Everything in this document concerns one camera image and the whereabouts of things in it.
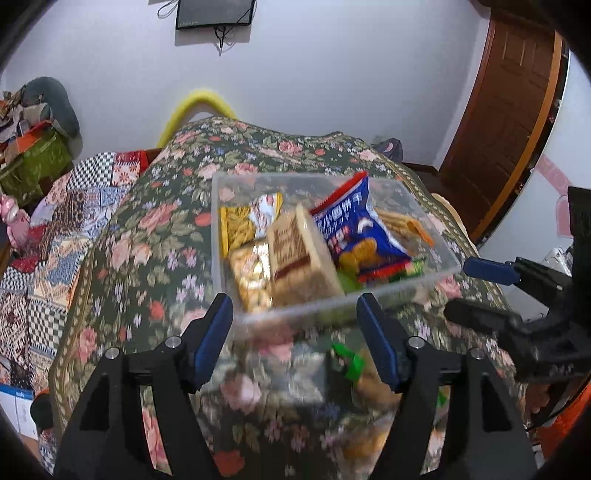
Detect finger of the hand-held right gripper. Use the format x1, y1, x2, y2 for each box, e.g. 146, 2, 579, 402
443, 298, 550, 352
463, 257, 568, 296

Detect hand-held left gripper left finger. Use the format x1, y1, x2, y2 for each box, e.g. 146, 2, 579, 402
53, 293, 234, 480

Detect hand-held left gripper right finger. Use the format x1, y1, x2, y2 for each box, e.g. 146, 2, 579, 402
356, 293, 539, 480

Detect green snack packet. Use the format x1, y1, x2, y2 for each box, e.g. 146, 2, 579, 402
330, 344, 365, 384
337, 258, 428, 296

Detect tan bread packet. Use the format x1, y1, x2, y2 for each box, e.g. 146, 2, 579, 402
228, 240, 274, 312

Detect cream cake packet orange end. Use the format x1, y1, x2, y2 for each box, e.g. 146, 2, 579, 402
375, 208, 435, 247

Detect blue cracker packet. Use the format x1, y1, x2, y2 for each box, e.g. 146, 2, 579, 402
310, 172, 413, 284

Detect yellow fries packet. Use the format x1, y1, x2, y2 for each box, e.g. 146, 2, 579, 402
218, 193, 283, 257

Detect pale rectangular snack packet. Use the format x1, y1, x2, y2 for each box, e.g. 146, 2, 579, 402
267, 203, 346, 308

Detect clear plastic container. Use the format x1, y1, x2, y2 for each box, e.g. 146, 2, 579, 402
210, 171, 462, 333

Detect person's right hand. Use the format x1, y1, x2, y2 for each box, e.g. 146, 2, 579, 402
526, 382, 552, 414

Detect pink heart stickers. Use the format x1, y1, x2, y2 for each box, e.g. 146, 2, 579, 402
555, 195, 574, 237

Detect brown pastry packet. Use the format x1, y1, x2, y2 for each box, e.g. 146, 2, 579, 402
351, 415, 398, 462

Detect brown wooden door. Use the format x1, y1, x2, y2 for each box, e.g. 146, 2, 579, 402
438, 14, 566, 241

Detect grey backpack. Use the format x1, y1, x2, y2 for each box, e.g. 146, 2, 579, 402
372, 136, 403, 162

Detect patchwork quilt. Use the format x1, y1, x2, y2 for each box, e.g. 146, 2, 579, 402
0, 150, 151, 384

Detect white cardboard box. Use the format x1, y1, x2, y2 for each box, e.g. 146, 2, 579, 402
0, 385, 40, 441

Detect pink toy figure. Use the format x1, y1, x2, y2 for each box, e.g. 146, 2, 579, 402
0, 194, 33, 252

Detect yellow padded tube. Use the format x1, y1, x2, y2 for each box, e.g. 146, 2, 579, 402
157, 89, 238, 148

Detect green bag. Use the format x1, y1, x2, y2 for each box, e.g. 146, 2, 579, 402
0, 131, 75, 208

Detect pile of patterned cloths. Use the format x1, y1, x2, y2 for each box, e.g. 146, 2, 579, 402
0, 90, 51, 153

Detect small black monitor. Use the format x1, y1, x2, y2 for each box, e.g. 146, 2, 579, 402
175, 0, 257, 31

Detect black hanging cable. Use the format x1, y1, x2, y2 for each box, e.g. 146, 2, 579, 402
213, 25, 232, 56

